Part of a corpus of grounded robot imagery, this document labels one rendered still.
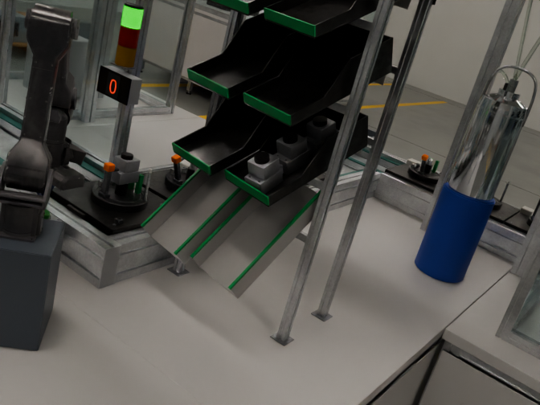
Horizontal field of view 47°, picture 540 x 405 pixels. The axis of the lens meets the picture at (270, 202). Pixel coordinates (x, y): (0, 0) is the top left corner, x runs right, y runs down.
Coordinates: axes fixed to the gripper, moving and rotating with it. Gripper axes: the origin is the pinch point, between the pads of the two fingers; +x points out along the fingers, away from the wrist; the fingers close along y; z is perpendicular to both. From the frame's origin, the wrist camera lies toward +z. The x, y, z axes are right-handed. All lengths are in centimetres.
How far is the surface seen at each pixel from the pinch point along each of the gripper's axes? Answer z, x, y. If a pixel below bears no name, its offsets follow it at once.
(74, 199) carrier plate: 10.8, 6.2, 2.4
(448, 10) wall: 1078, -33, 329
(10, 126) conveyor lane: 30, 10, 58
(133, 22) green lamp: 32.0, -34.0, 15.2
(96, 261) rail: 2.8, 10.9, -16.9
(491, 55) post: 128, -46, -46
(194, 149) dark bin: 16.7, -17.5, -25.5
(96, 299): -0.1, 16.8, -21.9
